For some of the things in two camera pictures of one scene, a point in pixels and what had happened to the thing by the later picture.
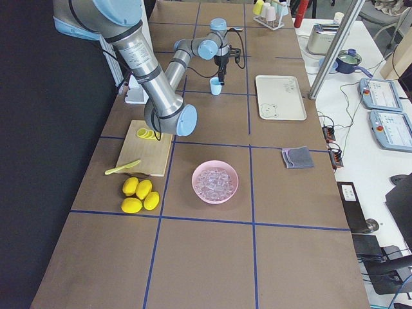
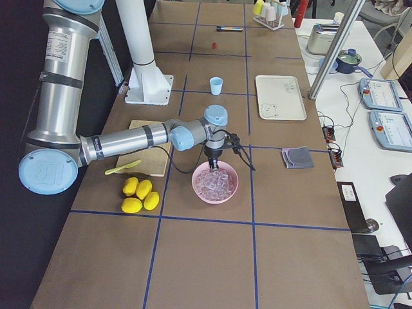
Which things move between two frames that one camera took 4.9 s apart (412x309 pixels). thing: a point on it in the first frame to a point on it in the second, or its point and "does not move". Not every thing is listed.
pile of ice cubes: [214, 184] does not move
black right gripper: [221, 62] to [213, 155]
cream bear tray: [279, 98] does not move
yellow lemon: [143, 188] does not move
